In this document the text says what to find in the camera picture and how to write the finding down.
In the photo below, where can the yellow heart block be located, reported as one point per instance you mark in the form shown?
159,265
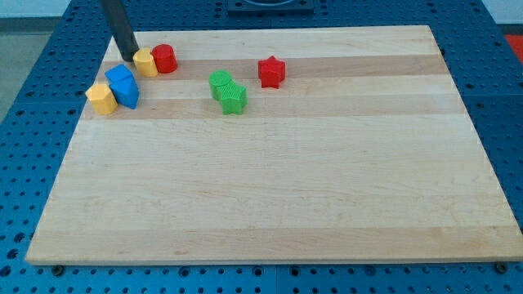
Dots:
144,63

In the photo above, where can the green star block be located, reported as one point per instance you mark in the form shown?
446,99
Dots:
232,98

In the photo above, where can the red star block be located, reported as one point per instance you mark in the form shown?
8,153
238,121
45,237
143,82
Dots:
271,72

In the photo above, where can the green cylinder block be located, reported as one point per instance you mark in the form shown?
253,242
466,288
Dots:
218,79

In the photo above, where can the wooden board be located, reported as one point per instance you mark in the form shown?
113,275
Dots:
365,154

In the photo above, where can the red cylinder block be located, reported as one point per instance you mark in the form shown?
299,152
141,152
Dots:
164,58

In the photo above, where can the blue triangle block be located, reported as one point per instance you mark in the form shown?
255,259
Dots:
126,92

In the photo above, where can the blue cube block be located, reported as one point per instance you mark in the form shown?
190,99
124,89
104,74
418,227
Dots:
118,73

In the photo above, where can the yellow hexagon block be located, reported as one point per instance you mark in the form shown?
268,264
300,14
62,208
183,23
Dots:
101,98

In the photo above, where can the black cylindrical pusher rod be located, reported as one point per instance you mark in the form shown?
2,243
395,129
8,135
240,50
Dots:
120,27

